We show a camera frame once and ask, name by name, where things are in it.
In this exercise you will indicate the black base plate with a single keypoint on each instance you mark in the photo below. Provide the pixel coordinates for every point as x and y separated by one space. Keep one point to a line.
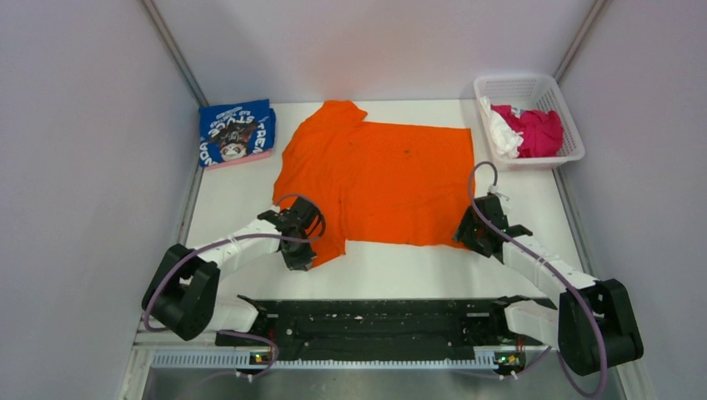
382 330

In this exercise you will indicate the white slotted cable duct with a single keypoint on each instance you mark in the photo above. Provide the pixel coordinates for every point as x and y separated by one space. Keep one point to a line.
246 361

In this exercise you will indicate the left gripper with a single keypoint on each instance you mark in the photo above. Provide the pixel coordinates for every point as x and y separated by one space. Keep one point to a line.
302 262

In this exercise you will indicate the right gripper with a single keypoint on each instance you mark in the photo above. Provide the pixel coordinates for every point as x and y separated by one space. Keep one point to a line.
463 232

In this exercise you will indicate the folded blue printed t-shirt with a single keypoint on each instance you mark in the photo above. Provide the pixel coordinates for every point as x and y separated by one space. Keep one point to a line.
232 131

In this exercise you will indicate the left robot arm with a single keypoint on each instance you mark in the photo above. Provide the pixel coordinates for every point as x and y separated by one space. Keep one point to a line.
182 296

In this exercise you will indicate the aluminium frame rail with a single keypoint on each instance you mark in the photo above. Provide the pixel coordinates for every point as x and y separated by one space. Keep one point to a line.
145 379

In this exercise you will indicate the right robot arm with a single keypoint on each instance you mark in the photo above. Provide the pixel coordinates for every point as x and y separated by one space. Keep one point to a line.
591 322

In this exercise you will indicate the magenta t-shirt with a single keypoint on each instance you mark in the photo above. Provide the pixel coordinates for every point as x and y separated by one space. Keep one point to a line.
543 132

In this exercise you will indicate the white plastic basket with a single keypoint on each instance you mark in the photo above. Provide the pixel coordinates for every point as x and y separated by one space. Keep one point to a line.
530 92

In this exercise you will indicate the folded pink t-shirt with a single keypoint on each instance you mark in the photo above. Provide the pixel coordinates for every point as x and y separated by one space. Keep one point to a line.
246 159

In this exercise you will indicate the orange t-shirt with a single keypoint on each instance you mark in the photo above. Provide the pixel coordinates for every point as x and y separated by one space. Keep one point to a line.
375 181

